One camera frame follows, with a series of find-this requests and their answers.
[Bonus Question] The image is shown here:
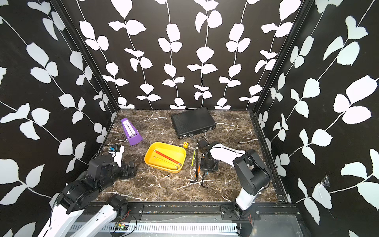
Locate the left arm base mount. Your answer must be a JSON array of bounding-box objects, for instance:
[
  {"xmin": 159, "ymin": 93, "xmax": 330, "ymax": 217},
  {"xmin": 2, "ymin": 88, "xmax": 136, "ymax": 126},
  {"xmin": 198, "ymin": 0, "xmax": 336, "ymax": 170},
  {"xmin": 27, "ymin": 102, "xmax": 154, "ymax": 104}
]
[{"xmin": 112, "ymin": 202, "xmax": 144, "ymax": 222}]

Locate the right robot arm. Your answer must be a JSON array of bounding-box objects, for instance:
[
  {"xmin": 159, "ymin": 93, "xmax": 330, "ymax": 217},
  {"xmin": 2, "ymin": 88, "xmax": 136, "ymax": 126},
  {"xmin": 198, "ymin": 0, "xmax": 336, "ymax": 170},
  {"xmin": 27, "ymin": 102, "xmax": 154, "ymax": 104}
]
[{"xmin": 197, "ymin": 138, "xmax": 272, "ymax": 219}]

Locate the white slotted cable duct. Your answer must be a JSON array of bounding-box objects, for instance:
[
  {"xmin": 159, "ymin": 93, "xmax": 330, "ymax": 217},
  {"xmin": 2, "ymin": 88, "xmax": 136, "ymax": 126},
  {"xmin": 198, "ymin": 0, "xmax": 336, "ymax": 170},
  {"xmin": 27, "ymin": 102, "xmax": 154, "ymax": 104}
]
[{"xmin": 68, "ymin": 222, "xmax": 239, "ymax": 235}]

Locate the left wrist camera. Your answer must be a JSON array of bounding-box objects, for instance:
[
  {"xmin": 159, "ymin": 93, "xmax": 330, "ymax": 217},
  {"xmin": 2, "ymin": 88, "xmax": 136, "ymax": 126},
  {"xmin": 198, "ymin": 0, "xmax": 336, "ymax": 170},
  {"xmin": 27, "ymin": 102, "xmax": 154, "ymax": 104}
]
[{"xmin": 109, "ymin": 145, "xmax": 125, "ymax": 167}]

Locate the red-sleeved hex key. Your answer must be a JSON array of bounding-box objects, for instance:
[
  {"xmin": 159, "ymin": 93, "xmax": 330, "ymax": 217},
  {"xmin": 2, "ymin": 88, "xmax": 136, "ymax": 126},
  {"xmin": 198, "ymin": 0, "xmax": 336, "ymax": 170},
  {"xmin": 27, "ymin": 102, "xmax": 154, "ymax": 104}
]
[{"xmin": 154, "ymin": 150, "xmax": 182, "ymax": 166}]

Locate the black metal case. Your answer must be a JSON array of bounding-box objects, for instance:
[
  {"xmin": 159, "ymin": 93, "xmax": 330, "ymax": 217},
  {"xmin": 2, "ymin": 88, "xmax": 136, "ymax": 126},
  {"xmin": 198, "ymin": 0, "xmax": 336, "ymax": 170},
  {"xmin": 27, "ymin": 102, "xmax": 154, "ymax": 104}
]
[{"xmin": 171, "ymin": 107, "xmax": 216, "ymax": 139}]

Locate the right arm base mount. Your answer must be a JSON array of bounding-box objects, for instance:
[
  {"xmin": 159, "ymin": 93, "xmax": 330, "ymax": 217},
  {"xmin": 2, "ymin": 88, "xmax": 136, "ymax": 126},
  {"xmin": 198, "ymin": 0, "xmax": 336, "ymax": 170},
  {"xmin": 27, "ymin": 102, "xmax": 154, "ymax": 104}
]
[{"xmin": 220, "ymin": 203, "xmax": 261, "ymax": 222}]

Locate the yellow plastic storage tray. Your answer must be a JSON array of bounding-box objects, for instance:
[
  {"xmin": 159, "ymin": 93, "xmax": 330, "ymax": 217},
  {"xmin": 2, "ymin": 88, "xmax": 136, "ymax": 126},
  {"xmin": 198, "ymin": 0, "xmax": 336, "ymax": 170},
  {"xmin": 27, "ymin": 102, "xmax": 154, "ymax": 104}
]
[{"xmin": 144, "ymin": 142, "xmax": 187, "ymax": 173}]

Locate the purple metronome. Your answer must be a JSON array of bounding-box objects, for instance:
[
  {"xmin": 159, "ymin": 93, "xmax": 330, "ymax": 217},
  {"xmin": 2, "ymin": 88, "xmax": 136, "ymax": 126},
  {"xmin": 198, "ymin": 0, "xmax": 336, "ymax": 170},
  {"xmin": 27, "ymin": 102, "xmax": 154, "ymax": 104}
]
[{"xmin": 121, "ymin": 118, "xmax": 143, "ymax": 146}]

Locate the green-sleeved hex key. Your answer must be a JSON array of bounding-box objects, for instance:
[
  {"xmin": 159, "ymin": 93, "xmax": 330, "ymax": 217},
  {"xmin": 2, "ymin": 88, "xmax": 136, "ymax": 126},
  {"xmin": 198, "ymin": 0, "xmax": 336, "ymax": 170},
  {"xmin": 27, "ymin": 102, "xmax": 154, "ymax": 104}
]
[{"xmin": 191, "ymin": 148, "xmax": 196, "ymax": 166}]

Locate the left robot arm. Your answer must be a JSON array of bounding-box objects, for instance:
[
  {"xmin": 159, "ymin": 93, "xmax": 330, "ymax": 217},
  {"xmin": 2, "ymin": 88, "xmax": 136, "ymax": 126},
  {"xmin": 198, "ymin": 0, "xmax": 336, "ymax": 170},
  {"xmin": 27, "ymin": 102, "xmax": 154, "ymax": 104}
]
[{"xmin": 39, "ymin": 155, "xmax": 137, "ymax": 237}]

